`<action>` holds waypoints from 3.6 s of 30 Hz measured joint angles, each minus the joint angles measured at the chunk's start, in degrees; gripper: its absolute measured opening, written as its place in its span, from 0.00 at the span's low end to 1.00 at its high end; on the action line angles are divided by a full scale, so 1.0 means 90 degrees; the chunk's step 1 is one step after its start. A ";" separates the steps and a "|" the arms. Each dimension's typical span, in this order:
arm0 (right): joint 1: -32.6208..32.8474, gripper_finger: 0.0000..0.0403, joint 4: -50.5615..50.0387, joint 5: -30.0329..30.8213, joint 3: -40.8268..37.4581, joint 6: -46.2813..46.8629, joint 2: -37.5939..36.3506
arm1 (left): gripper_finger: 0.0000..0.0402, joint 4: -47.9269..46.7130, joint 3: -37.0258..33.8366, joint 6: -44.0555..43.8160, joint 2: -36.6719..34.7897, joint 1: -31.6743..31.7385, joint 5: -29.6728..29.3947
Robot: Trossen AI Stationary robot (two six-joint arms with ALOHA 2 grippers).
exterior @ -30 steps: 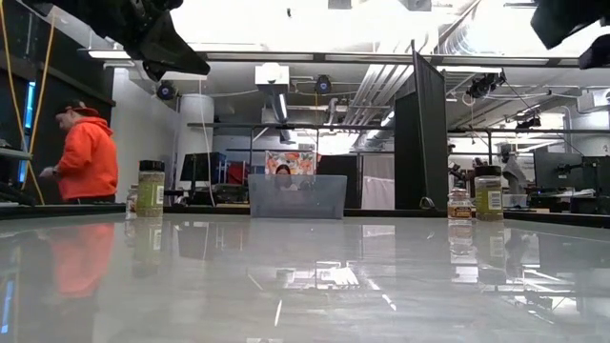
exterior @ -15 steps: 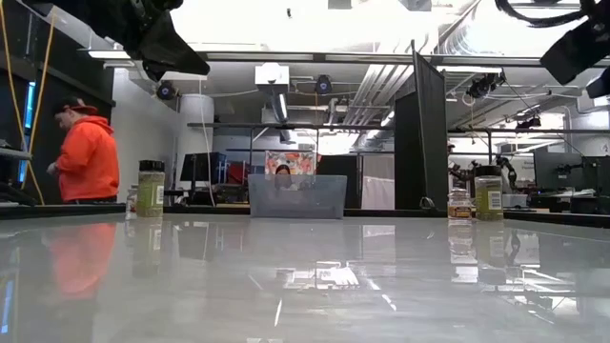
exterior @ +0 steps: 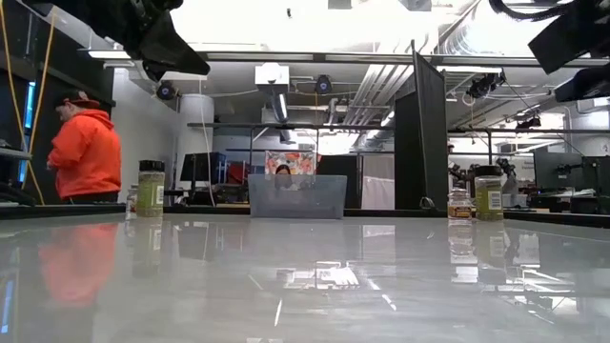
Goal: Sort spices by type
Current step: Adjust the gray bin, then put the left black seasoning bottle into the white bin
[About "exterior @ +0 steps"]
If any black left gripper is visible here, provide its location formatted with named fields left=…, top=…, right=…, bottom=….
left=28, top=0, right=212, bottom=82

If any green herb jar black lid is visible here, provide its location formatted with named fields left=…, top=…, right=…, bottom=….
left=135, top=159, right=167, bottom=219
left=474, top=164, right=505, bottom=222

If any small glass jar cork lid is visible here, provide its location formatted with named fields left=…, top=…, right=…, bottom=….
left=125, top=184, right=139, bottom=221
left=446, top=188, right=474, bottom=221

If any grey translucent plastic bin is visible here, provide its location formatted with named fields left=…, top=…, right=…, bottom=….
left=247, top=172, right=349, bottom=220

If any white round column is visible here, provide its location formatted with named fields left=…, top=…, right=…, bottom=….
left=174, top=93, right=215, bottom=192

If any large black office monitor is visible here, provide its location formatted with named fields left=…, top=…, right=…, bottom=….
left=532, top=151, right=583, bottom=191

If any black ceiling light rig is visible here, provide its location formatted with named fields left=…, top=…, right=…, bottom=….
left=466, top=71, right=507, bottom=100

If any white ceiling box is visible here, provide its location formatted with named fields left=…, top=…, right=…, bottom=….
left=254, top=62, right=291, bottom=87

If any black monitor on stand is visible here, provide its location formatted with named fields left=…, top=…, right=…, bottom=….
left=179, top=151, right=228, bottom=206

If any person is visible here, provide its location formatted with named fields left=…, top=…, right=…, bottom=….
left=274, top=164, right=294, bottom=192
left=46, top=89, right=123, bottom=204

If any black metal shelf rack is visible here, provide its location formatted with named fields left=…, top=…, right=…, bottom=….
left=186, top=121, right=397, bottom=211

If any floral picture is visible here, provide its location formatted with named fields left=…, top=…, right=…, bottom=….
left=264, top=150, right=316, bottom=175

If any desk computer monitor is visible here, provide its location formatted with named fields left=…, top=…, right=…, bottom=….
left=17, top=80, right=37, bottom=185

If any black partition panel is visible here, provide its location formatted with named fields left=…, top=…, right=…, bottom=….
left=394, top=40, right=450, bottom=212

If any grey side desk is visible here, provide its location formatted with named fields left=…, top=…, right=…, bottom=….
left=0, top=147, right=33, bottom=161

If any yellow stand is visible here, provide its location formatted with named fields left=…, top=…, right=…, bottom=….
left=0, top=0, right=57, bottom=207

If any white cloth screen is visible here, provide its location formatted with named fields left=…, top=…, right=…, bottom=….
left=360, top=152, right=397, bottom=211

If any round black ceiling camera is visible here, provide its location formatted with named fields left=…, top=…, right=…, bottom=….
left=314, top=74, right=334, bottom=95
left=156, top=80, right=176, bottom=101

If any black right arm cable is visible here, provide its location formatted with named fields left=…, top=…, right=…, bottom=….
left=488, top=0, right=576, bottom=23

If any black overhead frame beam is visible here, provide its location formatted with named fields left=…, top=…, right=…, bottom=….
left=88, top=49, right=610, bottom=68

